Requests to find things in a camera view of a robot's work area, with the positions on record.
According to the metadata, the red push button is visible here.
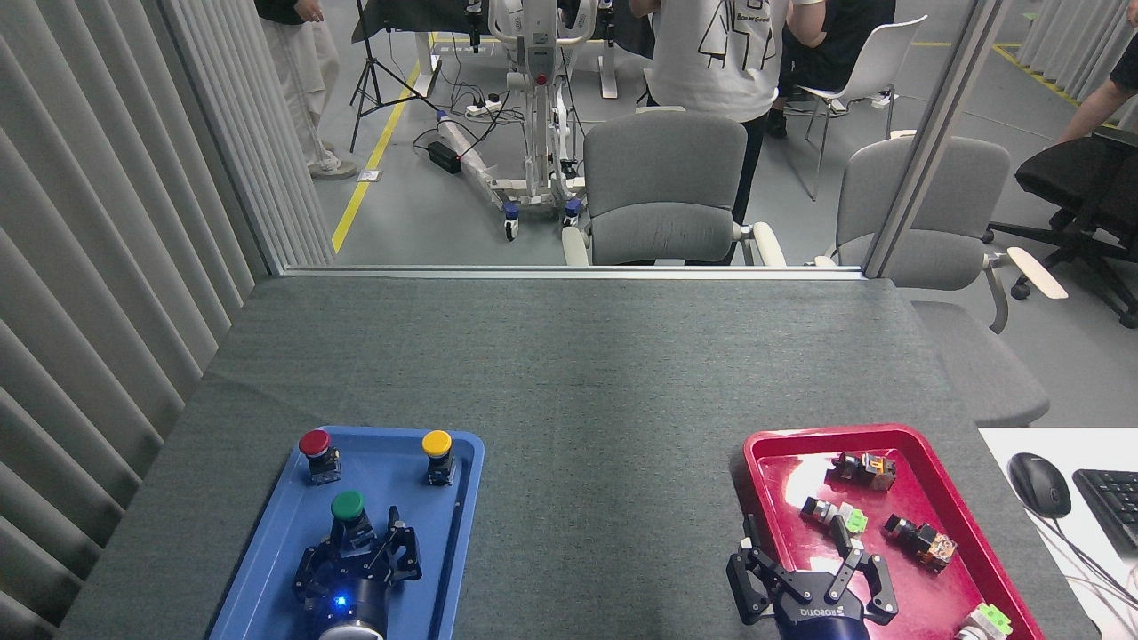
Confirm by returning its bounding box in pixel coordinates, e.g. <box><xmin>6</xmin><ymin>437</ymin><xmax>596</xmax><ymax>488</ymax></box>
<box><xmin>298</xmin><ymin>429</ymin><xmax>343</xmax><ymax>486</ymax></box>

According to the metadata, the silver post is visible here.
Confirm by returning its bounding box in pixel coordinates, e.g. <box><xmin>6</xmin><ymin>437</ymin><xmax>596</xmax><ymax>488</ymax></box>
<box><xmin>862</xmin><ymin>0</ymin><xmax>1014</xmax><ymax>279</ymax></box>

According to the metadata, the black tripod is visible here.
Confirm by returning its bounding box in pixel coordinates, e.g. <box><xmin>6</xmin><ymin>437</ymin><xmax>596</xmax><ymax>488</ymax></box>
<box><xmin>349</xmin><ymin>0</ymin><xmax>442</xmax><ymax>154</ymax></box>

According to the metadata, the black office chair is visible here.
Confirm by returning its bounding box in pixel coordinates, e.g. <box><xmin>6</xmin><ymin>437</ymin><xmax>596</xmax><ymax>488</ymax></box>
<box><xmin>982</xmin><ymin>126</ymin><xmax>1138</xmax><ymax>330</ymax></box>

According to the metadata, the blue plastic tray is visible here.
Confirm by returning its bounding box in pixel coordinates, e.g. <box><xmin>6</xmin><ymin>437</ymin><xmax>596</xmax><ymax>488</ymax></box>
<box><xmin>209</xmin><ymin>425</ymin><xmax>486</xmax><ymax>640</ymax></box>

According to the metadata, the grey armchair with white arms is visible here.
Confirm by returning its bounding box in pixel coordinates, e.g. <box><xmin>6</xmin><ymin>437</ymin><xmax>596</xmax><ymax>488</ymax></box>
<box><xmin>562</xmin><ymin>107</ymin><xmax>788</xmax><ymax>268</ymax></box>
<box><xmin>813</xmin><ymin>135</ymin><xmax>1068</xmax><ymax>428</ymax></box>

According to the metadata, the black switch with orange block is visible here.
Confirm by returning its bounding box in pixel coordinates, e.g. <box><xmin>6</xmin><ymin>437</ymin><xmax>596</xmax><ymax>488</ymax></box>
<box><xmin>831</xmin><ymin>452</ymin><xmax>897</xmax><ymax>492</ymax></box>

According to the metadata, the white switch with green block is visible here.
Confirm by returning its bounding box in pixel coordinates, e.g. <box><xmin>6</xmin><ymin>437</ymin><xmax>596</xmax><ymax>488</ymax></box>
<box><xmin>956</xmin><ymin>603</ymin><xmax>1014</xmax><ymax>640</ymax></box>

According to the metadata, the mouse cable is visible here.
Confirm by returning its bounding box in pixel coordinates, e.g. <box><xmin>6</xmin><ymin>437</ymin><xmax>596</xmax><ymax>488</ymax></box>
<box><xmin>1036</xmin><ymin>516</ymin><xmax>1138</xmax><ymax>614</ymax></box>

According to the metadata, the silver switch with green block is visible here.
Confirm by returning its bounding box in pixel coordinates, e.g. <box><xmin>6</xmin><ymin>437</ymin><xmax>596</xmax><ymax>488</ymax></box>
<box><xmin>799</xmin><ymin>496</ymin><xmax>869</xmax><ymax>536</ymax></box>

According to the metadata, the white plastic chair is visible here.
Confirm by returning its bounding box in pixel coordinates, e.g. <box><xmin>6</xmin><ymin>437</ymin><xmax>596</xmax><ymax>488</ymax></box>
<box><xmin>782</xmin><ymin>15</ymin><xmax>928</xmax><ymax>202</ymax></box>

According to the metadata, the black keyboard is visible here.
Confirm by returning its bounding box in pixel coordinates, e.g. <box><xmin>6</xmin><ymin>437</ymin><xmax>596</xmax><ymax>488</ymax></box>
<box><xmin>1073</xmin><ymin>468</ymin><xmax>1138</xmax><ymax>557</ymax></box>

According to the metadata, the person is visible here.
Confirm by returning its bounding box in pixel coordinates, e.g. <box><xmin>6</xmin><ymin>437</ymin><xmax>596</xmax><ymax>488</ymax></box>
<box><xmin>629</xmin><ymin>0</ymin><xmax>826</xmax><ymax>266</ymax></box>
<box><xmin>1058</xmin><ymin>34</ymin><xmax>1138</xmax><ymax>145</ymax></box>
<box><xmin>766</xmin><ymin>0</ymin><xmax>897</xmax><ymax>140</ymax></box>
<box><xmin>253</xmin><ymin>0</ymin><xmax>359</xmax><ymax>181</ymax></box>

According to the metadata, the yellow push button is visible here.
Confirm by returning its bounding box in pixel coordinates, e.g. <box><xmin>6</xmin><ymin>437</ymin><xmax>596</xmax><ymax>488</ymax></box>
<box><xmin>421</xmin><ymin>430</ymin><xmax>457</xmax><ymax>487</ymax></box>

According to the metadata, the green push button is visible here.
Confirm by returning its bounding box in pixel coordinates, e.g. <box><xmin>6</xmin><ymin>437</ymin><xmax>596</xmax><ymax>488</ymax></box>
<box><xmin>331</xmin><ymin>490</ymin><xmax>375</xmax><ymax>548</ymax></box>

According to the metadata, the black switch with orange cube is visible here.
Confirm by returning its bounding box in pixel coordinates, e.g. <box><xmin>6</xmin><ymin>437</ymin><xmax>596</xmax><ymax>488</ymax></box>
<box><xmin>882</xmin><ymin>516</ymin><xmax>958</xmax><ymax>572</ymax></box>

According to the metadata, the white stand on wheels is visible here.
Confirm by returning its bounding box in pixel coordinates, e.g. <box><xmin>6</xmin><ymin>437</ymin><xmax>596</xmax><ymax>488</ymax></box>
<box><xmin>436</xmin><ymin>0</ymin><xmax>589</xmax><ymax>242</ymax></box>

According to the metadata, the black computer mouse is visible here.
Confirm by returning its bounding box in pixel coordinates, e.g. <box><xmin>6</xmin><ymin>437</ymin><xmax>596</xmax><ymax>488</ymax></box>
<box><xmin>1009</xmin><ymin>452</ymin><xmax>1072</xmax><ymax>519</ymax></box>

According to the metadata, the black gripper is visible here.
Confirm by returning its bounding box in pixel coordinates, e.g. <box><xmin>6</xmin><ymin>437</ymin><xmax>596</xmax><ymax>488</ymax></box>
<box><xmin>725</xmin><ymin>513</ymin><xmax>900</xmax><ymax>640</ymax></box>
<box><xmin>293</xmin><ymin>505</ymin><xmax>422</xmax><ymax>636</ymax></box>

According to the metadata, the red plastic tray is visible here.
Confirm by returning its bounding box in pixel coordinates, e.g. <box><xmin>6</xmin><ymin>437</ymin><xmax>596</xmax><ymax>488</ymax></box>
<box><xmin>742</xmin><ymin>424</ymin><xmax>1046</xmax><ymax>640</ymax></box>

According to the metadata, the white side table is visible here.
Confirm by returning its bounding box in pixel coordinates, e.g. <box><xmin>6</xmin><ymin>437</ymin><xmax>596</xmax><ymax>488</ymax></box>
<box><xmin>978</xmin><ymin>428</ymin><xmax>1138</xmax><ymax>640</ymax></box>

